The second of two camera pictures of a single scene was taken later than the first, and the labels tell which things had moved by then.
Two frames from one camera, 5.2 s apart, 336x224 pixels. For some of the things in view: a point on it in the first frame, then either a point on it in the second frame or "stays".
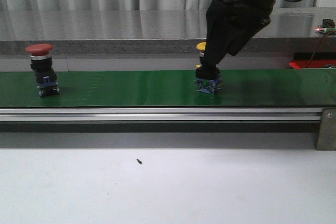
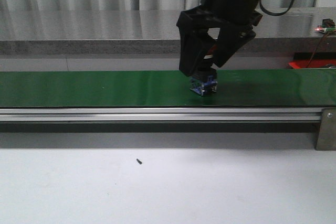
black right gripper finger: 220,30 -> 195,41
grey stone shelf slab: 153,31 stays
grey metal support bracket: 326,136 stays
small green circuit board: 328,25 stays
